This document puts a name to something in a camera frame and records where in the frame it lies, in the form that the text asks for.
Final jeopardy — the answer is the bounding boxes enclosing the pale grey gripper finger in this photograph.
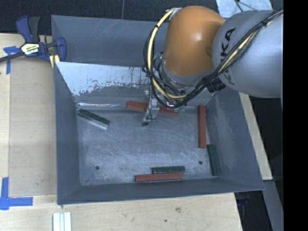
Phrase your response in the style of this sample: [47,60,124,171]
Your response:
[151,98,160,122]
[141,97,155,127]

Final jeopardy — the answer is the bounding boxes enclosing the grey metal bin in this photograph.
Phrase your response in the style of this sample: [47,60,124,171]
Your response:
[51,14,266,205]

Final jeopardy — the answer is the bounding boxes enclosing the dark green flat block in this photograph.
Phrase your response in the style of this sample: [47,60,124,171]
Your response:
[151,166,186,175]
[206,143,221,177]
[77,108,111,130]

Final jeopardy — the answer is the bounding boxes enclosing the red-brown flat block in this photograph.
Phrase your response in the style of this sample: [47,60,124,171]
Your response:
[126,100,180,117]
[197,104,207,149]
[134,172,185,183]

